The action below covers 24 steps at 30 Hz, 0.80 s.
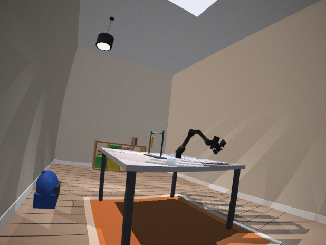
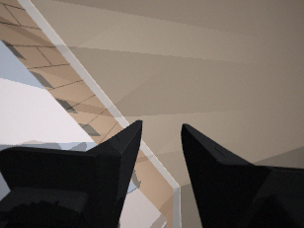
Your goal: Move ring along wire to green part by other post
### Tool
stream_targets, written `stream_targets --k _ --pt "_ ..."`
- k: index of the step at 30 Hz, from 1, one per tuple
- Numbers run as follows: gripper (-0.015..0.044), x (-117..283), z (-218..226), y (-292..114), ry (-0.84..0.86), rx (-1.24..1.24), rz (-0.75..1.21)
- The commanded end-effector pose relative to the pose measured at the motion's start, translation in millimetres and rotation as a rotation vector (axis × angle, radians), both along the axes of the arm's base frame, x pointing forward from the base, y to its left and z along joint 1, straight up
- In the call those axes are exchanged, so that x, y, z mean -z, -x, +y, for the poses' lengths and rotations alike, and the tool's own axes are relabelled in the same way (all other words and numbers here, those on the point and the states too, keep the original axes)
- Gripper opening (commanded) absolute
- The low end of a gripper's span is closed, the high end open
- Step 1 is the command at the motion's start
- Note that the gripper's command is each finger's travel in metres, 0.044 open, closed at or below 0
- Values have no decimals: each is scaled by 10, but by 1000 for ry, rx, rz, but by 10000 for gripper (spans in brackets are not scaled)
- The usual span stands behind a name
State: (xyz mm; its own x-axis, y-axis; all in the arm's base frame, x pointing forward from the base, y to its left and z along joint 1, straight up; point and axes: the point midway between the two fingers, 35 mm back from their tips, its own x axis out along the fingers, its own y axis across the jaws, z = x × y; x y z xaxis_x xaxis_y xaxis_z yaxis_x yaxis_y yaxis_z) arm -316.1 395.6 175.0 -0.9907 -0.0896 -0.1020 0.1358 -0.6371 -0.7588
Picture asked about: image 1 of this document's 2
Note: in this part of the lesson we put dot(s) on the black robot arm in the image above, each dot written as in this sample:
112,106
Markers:
191,133

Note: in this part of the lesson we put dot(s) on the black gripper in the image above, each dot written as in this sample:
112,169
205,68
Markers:
222,144

